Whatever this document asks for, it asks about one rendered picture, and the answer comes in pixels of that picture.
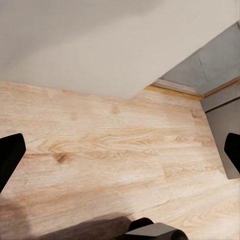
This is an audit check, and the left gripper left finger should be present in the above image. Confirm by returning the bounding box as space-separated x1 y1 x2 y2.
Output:
0 133 26 193

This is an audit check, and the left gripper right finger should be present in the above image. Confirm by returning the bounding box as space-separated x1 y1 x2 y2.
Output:
224 133 240 173

